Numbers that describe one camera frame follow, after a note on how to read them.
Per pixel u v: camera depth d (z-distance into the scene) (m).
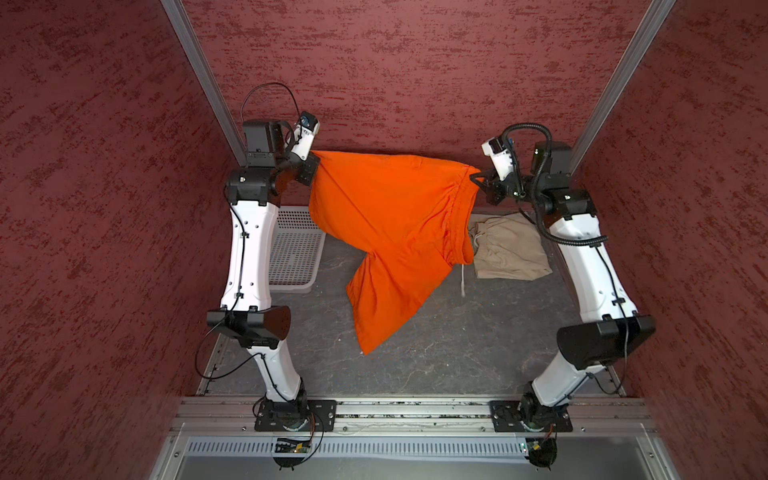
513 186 0.61
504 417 0.74
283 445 0.73
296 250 0.95
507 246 1.06
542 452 0.71
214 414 0.76
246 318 0.44
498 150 0.60
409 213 0.86
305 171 0.64
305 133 0.60
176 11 0.70
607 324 0.44
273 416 0.68
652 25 0.73
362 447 0.77
